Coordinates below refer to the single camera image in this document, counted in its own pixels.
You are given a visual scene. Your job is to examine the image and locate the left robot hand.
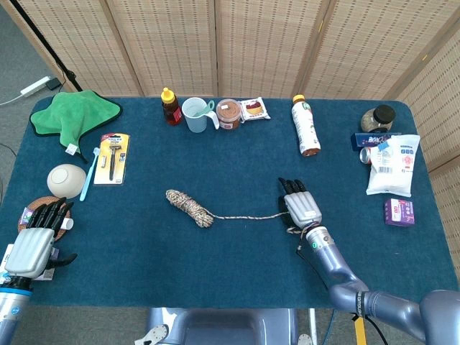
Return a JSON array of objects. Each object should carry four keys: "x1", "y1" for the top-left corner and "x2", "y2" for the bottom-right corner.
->
[{"x1": 4, "y1": 196, "x2": 78, "y2": 280}]

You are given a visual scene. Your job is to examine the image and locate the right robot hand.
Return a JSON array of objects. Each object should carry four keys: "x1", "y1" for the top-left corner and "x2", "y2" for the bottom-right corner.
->
[{"x1": 278, "y1": 177, "x2": 323, "y2": 231}]

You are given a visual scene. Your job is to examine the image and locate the beige speckled braided rope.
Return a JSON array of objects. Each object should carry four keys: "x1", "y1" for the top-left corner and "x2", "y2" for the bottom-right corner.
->
[{"x1": 165, "y1": 189, "x2": 311, "y2": 235}]

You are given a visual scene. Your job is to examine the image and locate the razor in yellow card pack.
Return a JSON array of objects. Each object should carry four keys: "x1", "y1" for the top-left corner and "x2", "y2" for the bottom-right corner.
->
[{"x1": 93, "y1": 132, "x2": 132, "y2": 186}]

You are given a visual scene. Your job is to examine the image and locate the round woven coaster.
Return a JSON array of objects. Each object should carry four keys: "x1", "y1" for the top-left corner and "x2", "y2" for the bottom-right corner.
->
[{"x1": 17, "y1": 195, "x2": 73, "y2": 242}]

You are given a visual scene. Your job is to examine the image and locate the white drink bottle yellow cap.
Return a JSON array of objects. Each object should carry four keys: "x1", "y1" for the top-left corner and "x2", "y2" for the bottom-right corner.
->
[{"x1": 290, "y1": 94, "x2": 321, "y2": 158}]

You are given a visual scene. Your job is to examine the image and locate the beige bowl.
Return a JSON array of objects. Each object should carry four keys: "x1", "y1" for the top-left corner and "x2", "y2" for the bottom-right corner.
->
[{"x1": 47, "y1": 163, "x2": 88, "y2": 199}]

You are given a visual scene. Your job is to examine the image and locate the dark blue carton box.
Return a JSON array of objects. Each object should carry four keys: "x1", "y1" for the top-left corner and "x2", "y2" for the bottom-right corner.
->
[{"x1": 354, "y1": 132, "x2": 403, "y2": 152}]

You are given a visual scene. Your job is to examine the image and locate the white wet wipes pack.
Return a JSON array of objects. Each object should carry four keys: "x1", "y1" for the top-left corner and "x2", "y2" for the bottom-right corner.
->
[{"x1": 366, "y1": 134, "x2": 421, "y2": 198}]

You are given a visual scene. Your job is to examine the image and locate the small purple box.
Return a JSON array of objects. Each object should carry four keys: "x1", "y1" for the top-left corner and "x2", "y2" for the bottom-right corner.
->
[{"x1": 384, "y1": 198, "x2": 415, "y2": 226}]

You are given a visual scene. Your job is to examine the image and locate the light blue toothbrush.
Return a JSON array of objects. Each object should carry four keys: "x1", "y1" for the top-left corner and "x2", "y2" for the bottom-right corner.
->
[{"x1": 79, "y1": 147, "x2": 101, "y2": 202}]

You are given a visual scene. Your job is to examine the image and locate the blue table cloth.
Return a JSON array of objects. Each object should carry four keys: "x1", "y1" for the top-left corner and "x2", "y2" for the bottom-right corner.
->
[{"x1": 0, "y1": 96, "x2": 450, "y2": 309}]

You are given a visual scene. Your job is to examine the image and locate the wrapped cake snack packet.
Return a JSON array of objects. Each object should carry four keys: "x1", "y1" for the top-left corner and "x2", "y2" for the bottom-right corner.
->
[{"x1": 239, "y1": 97, "x2": 271, "y2": 124}]

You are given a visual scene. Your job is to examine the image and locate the glass jar black lid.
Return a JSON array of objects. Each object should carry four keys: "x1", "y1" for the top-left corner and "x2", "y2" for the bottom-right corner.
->
[{"x1": 360, "y1": 104, "x2": 397, "y2": 134}]

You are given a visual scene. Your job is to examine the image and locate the clear snack jar red label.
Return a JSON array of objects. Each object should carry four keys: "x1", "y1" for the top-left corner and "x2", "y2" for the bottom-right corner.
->
[{"x1": 216, "y1": 98, "x2": 242, "y2": 131}]

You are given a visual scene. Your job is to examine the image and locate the green plastic spoon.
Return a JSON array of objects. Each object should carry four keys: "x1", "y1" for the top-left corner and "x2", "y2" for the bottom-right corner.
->
[{"x1": 193, "y1": 100, "x2": 216, "y2": 118}]

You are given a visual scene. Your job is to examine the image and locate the green microfibre cloth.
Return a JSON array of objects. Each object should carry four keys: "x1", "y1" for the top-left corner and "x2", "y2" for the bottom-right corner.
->
[{"x1": 29, "y1": 89, "x2": 124, "y2": 163}]

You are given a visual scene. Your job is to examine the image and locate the robot torso base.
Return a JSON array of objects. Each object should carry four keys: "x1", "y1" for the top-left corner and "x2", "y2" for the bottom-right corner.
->
[{"x1": 134, "y1": 307, "x2": 317, "y2": 345}]

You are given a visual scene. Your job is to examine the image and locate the honey bear bottle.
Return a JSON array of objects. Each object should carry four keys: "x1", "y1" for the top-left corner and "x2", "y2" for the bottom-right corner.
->
[{"x1": 160, "y1": 87, "x2": 183, "y2": 127}]

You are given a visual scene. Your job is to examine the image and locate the white power strip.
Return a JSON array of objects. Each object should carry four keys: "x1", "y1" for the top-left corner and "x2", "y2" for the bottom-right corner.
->
[{"x1": 20, "y1": 75, "x2": 51, "y2": 96}]

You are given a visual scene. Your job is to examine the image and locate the black tripod stand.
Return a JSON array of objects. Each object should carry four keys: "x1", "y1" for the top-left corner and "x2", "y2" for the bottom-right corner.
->
[{"x1": 9, "y1": 0, "x2": 84, "y2": 93}]

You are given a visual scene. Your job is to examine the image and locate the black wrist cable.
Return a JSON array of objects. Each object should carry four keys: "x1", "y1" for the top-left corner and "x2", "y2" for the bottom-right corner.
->
[{"x1": 296, "y1": 226, "x2": 311, "y2": 260}]

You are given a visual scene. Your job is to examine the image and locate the light blue handled cup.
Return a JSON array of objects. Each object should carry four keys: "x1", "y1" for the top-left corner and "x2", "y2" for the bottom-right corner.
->
[{"x1": 181, "y1": 96, "x2": 221, "y2": 134}]

